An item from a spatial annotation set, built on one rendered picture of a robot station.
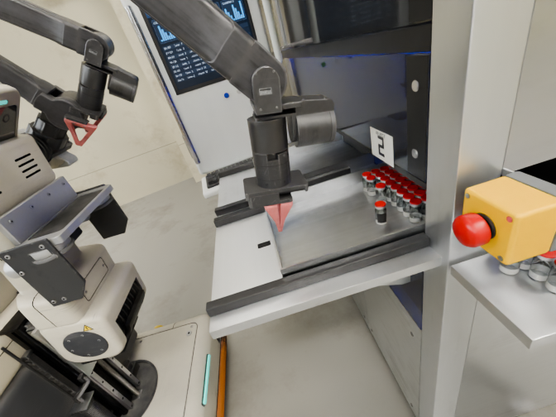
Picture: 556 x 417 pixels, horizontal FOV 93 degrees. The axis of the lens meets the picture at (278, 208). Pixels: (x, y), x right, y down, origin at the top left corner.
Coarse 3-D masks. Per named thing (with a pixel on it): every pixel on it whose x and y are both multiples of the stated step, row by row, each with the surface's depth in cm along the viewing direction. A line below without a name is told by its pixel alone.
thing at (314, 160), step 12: (336, 132) 97; (324, 144) 99; (336, 144) 96; (300, 156) 95; (312, 156) 93; (324, 156) 90; (336, 156) 87; (348, 156) 85; (360, 156) 75; (372, 156) 76; (300, 168) 87; (312, 168) 85; (324, 168) 75; (336, 168) 76
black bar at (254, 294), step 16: (400, 240) 46; (416, 240) 45; (352, 256) 46; (368, 256) 45; (384, 256) 45; (304, 272) 46; (320, 272) 45; (336, 272) 45; (256, 288) 45; (272, 288) 45; (288, 288) 45; (208, 304) 45; (224, 304) 44; (240, 304) 45
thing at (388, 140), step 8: (376, 136) 52; (384, 136) 49; (376, 144) 53; (384, 144) 50; (392, 144) 47; (376, 152) 54; (384, 152) 51; (392, 152) 48; (384, 160) 52; (392, 160) 49
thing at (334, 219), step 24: (312, 192) 69; (336, 192) 68; (360, 192) 65; (288, 216) 65; (312, 216) 62; (336, 216) 60; (360, 216) 58; (288, 240) 57; (312, 240) 55; (336, 240) 53; (360, 240) 51; (384, 240) 46; (288, 264) 51; (312, 264) 46
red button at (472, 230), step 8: (464, 216) 31; (472, 216) 30; (480, 216) 30; (456, 224) 32; (464, 224) 30; (472, 224) 30; (480, 224) 30; (456, 232) 32; (464, 232) 31; (472, 232) 30; (480, 232) 29; (488, 232) 29; (464, 240) 31; (472, 240) 30; (480, 240) 30; (488, 240) 30
